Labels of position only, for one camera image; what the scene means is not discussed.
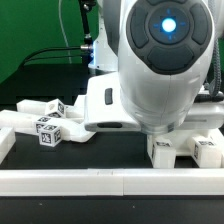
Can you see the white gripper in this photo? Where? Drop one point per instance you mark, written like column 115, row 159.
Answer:
column 158, row 106

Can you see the white chair seat part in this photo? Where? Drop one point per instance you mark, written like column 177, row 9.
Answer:
column 178, row 139

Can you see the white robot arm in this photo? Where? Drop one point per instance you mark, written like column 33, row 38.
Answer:
column 163, row 51

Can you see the white flat chair panel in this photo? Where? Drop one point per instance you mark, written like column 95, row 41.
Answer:
column 74, row 121

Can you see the white chair back long part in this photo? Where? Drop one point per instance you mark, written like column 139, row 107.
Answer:
column 22, row 122

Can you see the white left rail block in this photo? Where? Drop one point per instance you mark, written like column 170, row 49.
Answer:
column 7, row 140

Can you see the white rail block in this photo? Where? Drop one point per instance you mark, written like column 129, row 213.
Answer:
column 7, row 140
column 217, row 137

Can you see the white right rail block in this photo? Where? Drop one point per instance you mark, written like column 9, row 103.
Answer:
column 217, row 137

